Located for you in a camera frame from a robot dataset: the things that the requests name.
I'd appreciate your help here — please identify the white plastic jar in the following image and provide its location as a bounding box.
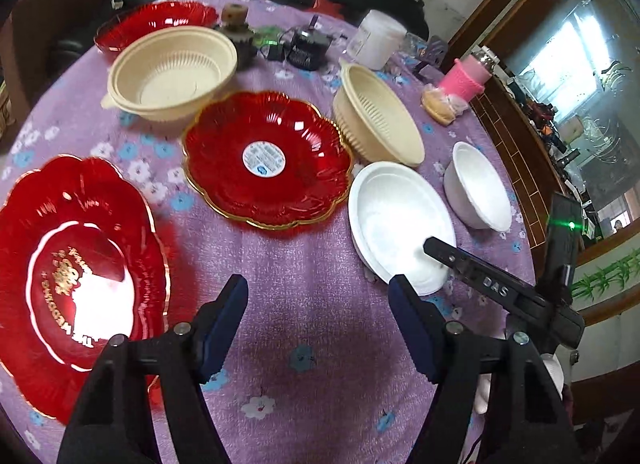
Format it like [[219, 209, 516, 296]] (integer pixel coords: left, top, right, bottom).
[[346, 9, 408, 71]]

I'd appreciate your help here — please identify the red plastic bag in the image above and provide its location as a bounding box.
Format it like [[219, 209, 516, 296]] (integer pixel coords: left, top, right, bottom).
[[305, 0, 346, 20]]

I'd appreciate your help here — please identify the red gold-rimmed scalloped plate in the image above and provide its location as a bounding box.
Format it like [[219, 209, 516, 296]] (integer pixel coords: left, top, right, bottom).
[[181, 90, 354, 231]]

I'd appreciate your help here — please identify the dark jar with cork stopper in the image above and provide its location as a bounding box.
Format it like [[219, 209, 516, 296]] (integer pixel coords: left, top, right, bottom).
[[215, 4, 258, 72]]

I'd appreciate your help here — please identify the green circuit board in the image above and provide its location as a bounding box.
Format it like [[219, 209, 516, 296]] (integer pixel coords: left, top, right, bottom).
[[252, 26, 281, 47]]

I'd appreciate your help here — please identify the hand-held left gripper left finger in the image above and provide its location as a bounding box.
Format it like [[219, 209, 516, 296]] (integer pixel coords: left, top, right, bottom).
[[56, 275, 249, 464]]

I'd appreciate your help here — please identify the purple floral tablecloth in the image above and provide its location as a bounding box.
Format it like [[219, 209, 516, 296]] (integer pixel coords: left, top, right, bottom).
[[0, 0, 538, 464]]

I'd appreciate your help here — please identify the beige plastic bowl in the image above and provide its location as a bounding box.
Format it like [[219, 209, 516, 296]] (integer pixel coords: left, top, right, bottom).
[[332, 62, 426, 168], [101, 26, 239, 125]]

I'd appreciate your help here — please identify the red scalloped glass bowl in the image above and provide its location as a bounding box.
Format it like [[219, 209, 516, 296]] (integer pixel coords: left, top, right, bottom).
[[94, 0, 221, 53]]

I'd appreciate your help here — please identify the small white foam bowl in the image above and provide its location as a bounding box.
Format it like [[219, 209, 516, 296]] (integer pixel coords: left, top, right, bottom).
[[443, 141, 513, 232]]

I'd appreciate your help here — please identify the wide white foam bowl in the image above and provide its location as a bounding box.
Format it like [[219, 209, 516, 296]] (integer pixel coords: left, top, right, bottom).
[[348, 161, 457, 296]]

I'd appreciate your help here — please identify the bagged bread bun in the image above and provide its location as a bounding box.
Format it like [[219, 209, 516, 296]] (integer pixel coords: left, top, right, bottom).
[[421, 86, 471, 125]]

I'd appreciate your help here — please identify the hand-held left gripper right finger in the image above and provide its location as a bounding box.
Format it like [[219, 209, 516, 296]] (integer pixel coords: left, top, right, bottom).
[[389, 273, 583, 464]]

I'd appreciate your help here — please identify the brown armchair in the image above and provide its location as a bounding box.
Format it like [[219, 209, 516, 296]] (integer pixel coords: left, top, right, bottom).
[[0, 0, 133, 120]]

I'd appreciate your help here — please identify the large red gold-print plate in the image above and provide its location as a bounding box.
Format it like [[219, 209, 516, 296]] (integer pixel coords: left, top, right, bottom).
[[0, 155, 172, 426]]

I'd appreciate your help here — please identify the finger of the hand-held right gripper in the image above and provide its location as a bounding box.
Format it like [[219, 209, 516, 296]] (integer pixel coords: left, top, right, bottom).
[[423, 237, 539, 318]]

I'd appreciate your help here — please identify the pink sleeved bottle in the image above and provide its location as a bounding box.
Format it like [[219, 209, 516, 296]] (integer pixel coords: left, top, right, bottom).
[[439, 46, 498, 102]]

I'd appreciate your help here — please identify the person's right hand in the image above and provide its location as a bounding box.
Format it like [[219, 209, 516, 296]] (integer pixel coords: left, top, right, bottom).
[[474, 351, 567, 415]]

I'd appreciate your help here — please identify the wooden framed window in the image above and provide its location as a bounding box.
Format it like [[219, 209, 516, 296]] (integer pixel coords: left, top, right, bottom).
[[447, 0, 640, 410]]

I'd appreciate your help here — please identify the black electric motor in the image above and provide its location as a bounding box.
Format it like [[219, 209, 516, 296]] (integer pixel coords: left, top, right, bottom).
[[285, 16, 333, 71]]

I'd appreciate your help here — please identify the clear plastic bag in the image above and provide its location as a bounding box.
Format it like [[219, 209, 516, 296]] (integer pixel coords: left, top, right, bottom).
[[400, 34, 448, 80]]

